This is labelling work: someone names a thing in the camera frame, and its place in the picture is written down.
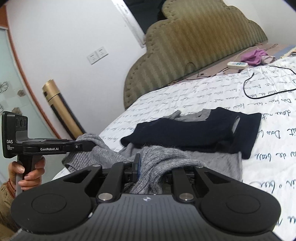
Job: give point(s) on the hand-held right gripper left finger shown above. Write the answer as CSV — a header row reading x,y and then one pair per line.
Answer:
x,y
137,165

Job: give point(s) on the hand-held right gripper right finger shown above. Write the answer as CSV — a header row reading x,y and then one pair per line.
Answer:
x,y
179,180

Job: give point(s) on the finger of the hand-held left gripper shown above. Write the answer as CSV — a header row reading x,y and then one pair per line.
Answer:
x,y
84,146

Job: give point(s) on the grey sweater with navy sleeves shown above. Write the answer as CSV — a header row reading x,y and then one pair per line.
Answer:
x,y
185,134

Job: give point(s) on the person's left hand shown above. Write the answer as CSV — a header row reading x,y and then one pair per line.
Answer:
x,y
32,178

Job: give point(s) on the gold and black chair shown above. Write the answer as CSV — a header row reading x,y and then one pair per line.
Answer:
x,y
60,106

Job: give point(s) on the frosted glass door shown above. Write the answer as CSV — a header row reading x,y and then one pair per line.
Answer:
x,y
13,81

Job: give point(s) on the white script-printed bed sheet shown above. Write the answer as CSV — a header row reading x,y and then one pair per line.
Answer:
x,y
266,162

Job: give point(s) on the white power strip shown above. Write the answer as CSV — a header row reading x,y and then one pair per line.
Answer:
x,y
237,65

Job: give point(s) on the olive padded headboard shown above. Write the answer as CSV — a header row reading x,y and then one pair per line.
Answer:
x,y
196,39

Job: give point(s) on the purple cloth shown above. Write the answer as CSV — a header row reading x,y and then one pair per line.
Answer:
x,y
253,56

